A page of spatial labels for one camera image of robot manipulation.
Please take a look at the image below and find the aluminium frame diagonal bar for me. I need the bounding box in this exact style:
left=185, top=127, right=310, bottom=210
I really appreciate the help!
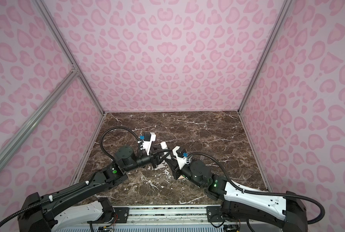
left=0, top=68, right=78, bottom=172

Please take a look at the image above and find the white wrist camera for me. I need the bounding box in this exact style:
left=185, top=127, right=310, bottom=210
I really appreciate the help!
left=172, top=146, right=190, bottom=170
left=138, top=132, right=156, bottom=155

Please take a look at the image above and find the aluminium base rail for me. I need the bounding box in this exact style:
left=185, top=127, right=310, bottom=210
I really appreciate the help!
left=56, top=202, right=295, bottom=232

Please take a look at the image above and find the aluminium post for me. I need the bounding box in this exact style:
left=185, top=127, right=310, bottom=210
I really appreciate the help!
left=31, top=0, right=106, bottom=116
left=237, top=0, right=294, bottom=115

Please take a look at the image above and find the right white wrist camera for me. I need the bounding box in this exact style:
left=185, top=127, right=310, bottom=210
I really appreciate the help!
left=172, top=146, right=190, bottom=170

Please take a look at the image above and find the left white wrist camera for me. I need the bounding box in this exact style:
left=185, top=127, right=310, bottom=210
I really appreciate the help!
left=138, top=132, right=156, bottom=155

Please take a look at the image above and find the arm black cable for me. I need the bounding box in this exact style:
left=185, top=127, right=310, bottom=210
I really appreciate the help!
left=0, top=126, right=145, bottom=232
left=186, top=152, right=326, bottom=225

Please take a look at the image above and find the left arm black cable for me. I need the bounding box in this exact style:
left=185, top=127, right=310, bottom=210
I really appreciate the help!
left=0, top=126, right=145, bottom=232

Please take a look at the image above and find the left rear aluminium post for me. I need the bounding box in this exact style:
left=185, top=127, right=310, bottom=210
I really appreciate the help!
left=31, top=0, right=106, bottom=116

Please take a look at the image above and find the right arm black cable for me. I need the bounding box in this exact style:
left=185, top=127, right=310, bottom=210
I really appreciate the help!
left=186, top=152, right=326, bottom=225

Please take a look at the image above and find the white glue stick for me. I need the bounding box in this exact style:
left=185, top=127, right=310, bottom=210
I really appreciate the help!
left=160, top=142, right=171, bottom=159

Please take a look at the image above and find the right rear aluminium post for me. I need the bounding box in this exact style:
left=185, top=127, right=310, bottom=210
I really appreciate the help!
left=237, top=0, right=294, bottom=115

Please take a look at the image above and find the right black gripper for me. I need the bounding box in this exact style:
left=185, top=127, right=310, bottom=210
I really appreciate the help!
left=163, top=156, right=205, bottom=189

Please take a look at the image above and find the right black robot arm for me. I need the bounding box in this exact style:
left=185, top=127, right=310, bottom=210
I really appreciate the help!
left=166, top=159, right=308, bottom=232

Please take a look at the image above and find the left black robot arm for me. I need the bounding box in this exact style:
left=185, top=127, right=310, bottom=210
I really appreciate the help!
left=18, top=145, right=169, bottom=232

